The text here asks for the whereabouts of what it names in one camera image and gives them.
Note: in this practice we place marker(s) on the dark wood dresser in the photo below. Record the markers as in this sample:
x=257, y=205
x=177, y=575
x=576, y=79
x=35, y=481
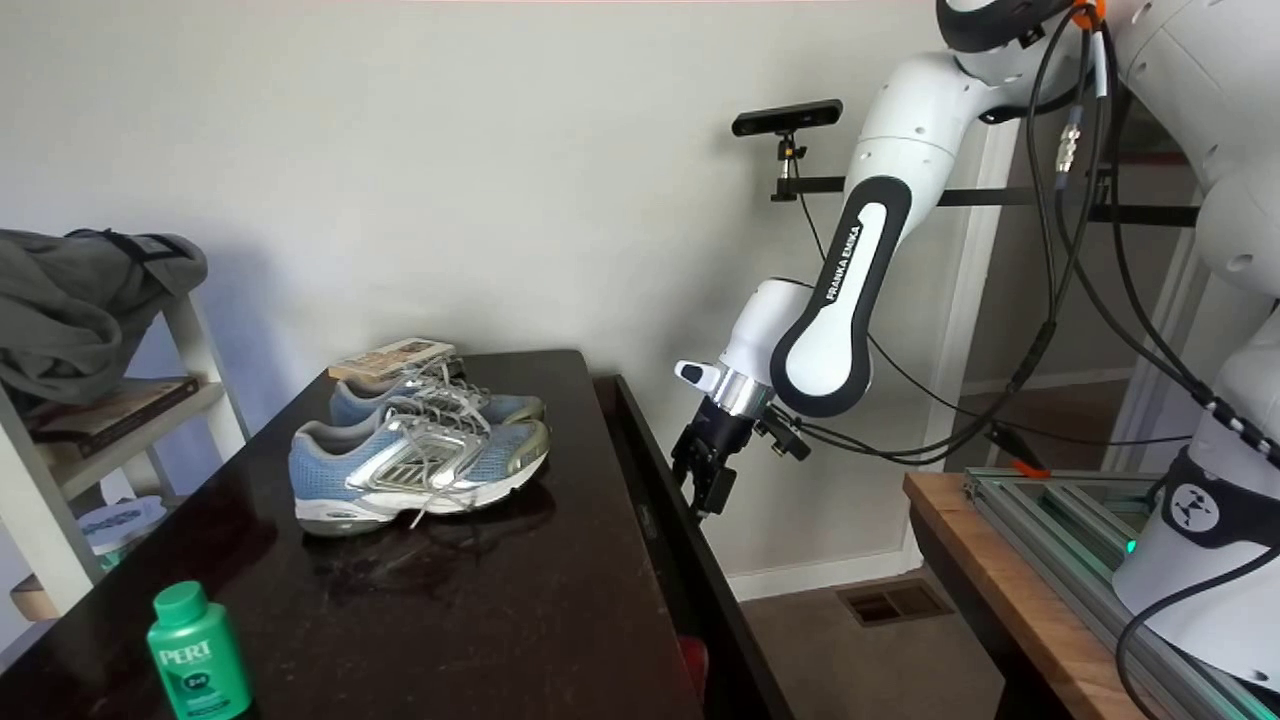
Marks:
x=442, y=584

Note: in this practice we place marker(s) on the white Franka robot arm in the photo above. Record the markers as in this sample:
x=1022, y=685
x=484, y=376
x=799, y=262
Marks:
x=842, y=307

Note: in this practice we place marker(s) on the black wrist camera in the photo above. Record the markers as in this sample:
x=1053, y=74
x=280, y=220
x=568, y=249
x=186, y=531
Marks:
x=786, y=435

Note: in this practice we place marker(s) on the blue grey sneaker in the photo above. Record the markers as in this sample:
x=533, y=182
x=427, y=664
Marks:
x=402, y=464
x=367, y=396

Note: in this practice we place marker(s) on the black stereo camera bar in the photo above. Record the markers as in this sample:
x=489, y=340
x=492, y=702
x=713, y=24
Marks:
x=786, y=119

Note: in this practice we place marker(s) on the blue bundle under shelf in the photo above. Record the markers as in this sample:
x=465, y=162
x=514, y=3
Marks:
x=122, y=523

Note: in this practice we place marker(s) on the white shelf rack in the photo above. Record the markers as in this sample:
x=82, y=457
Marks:
x=200, y=374

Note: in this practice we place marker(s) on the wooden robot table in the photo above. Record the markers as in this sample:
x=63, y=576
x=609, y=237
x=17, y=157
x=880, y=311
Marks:
x=1027, y=602

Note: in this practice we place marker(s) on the floor vent grille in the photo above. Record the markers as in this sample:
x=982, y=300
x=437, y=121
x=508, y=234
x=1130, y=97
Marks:
x=897, y=602

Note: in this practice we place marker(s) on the grey garment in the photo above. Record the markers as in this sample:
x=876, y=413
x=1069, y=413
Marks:
x=67, y=307

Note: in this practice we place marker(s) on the black camera mount rod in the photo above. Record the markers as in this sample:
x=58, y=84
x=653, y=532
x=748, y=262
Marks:
x=995, y=197

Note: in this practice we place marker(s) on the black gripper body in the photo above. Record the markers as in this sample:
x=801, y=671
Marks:
x=718, y=438

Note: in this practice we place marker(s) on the aluminium rail frame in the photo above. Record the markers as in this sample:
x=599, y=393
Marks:
x=1067, y=524

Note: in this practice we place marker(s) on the dark wood dresser drawer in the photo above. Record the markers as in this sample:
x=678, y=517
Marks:
x=693, y=563

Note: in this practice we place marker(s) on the green plastic bottle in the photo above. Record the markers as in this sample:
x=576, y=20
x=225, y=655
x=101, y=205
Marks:
x=196, y=661

